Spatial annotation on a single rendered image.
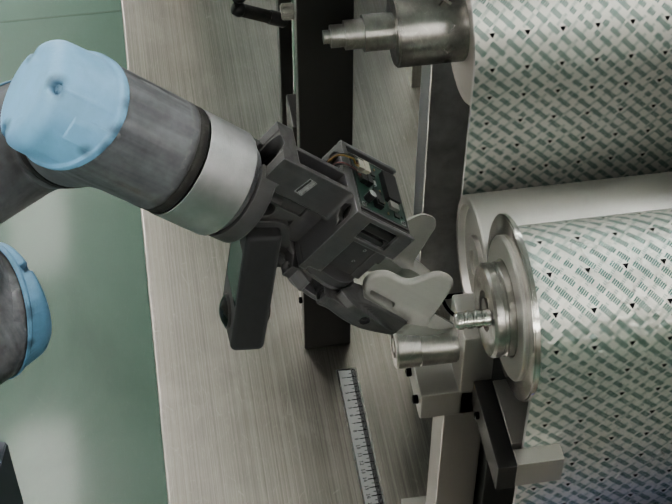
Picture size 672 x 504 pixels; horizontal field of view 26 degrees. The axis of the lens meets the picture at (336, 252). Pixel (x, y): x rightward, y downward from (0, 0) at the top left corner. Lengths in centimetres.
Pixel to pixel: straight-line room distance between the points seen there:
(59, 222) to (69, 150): 212
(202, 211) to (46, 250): 204
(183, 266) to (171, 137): 76
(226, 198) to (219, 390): 63
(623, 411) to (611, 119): 26
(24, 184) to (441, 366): 44
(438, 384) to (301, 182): 34
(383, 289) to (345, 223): 8
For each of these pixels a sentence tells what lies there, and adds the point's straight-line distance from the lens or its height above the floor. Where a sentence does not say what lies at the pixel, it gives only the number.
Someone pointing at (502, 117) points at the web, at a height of 129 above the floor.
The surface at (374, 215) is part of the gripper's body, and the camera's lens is 97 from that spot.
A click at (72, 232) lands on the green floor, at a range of 298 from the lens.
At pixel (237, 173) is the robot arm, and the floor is 147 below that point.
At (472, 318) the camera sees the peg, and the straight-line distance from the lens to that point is 111.
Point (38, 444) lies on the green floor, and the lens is 265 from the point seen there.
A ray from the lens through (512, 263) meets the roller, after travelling 110.
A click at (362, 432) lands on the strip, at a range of 150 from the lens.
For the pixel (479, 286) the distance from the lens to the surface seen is 115.
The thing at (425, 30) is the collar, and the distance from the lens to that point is 123.
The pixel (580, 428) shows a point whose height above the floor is 117.
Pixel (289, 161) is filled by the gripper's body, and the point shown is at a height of 147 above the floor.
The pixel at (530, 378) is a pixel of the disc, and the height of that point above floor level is 125.
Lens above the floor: 211
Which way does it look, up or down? 47 degrees down
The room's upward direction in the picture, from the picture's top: straight up
